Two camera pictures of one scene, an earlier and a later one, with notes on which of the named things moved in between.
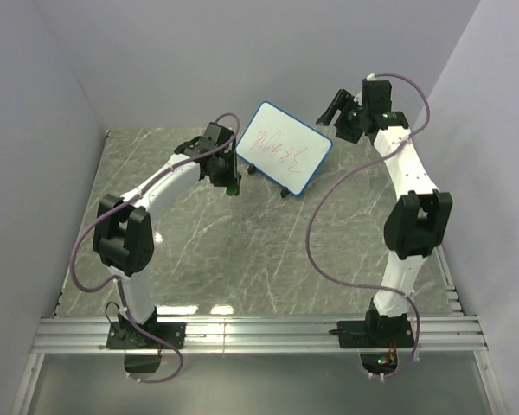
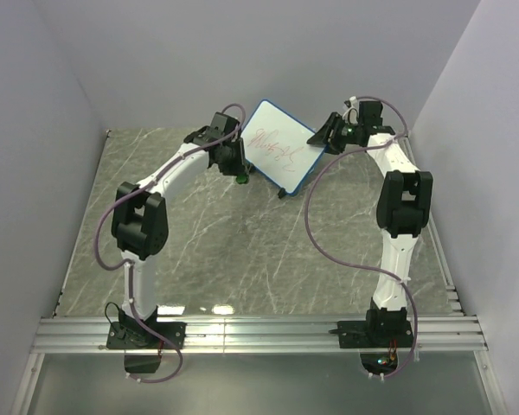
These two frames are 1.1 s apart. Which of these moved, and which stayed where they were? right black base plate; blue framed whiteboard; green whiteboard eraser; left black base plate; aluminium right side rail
Moved: green whiteboard eraser; blue framed whiteboard
Stayed: aluminium right side rail; right black base plate; left black base plate
